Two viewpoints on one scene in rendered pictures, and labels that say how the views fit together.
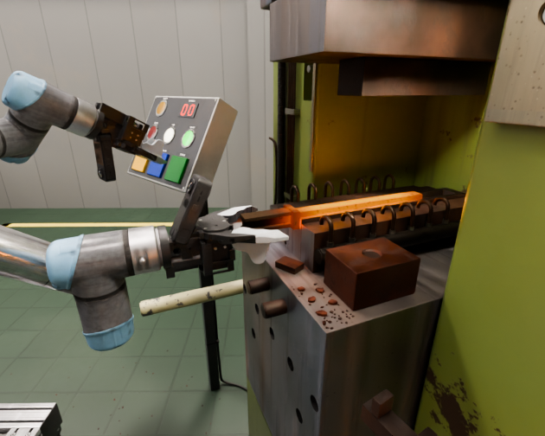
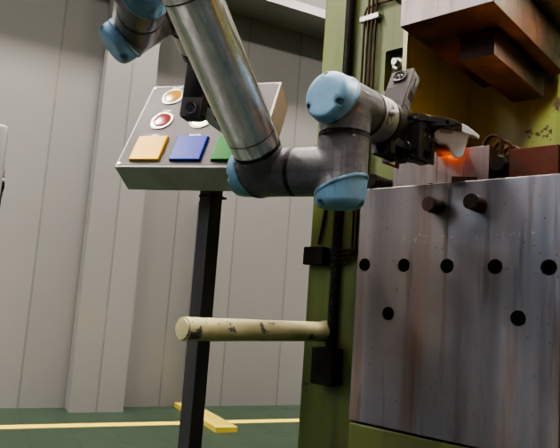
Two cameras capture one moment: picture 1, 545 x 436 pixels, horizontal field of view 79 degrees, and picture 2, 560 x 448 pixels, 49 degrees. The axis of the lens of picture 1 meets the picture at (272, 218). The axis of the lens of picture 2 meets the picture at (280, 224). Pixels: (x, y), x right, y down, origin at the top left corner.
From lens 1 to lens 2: 0.96 m
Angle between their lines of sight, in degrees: 38
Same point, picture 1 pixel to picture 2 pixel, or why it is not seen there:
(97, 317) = (360, 155)
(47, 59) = not seen: outside the picture
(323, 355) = (559, 198)
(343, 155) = not seen: hidden behind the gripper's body
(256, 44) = (113, 133)
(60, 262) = (350, 81)
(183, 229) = (405, 106)
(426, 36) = (529, 24)
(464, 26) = (541, 29)
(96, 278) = (368, 110)
